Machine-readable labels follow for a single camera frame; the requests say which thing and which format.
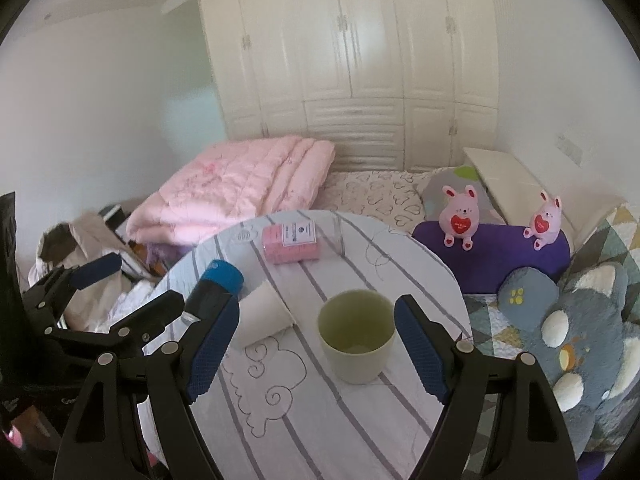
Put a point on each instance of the beige bag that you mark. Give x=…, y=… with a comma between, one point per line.
x=82, y=240

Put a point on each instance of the dark blue bottle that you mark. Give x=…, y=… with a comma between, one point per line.
x=217, y=282

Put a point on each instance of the pink bunny plush toy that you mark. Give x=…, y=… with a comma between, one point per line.
x=544, y=221
x=459, y=216

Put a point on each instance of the cream white wardrobe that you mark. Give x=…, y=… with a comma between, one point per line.
x=350, y=60

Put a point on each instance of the pale green cup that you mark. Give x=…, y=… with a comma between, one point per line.
x=357, y=340

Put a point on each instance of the folded pink quilt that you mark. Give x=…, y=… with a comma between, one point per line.
x=230, y=190

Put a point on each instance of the small grey plush cushion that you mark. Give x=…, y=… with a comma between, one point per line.
x=527, y=292

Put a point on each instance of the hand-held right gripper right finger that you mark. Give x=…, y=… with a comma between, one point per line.
x=422, y=355

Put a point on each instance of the purple pillow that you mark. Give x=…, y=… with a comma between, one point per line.
x=492, y=255

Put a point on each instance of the grey pillow with green spots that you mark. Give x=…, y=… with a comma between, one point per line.
x=450, y=180

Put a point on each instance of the white headboard panel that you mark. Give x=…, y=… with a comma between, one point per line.
x=505, y=185

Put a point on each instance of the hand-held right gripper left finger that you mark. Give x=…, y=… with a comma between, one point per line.
x=212, y=355

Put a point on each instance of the heart print bed sheet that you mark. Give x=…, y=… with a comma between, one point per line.
x=372, y=195

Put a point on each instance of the white crumpled cloth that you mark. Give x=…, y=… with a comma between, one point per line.
x=127, y=302

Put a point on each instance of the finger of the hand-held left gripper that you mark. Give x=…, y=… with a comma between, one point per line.
x=152, y=312
x=95, y=270

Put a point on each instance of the pink box with label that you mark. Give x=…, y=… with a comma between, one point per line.
x=291, y=243

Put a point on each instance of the patchwork triangle quilt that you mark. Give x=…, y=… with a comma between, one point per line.
x=605, y=240

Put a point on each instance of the large grey flower plush cushion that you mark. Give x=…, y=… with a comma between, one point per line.
x=592, y=330

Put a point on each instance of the clear plastic container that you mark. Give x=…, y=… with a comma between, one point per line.
x=331, y=236

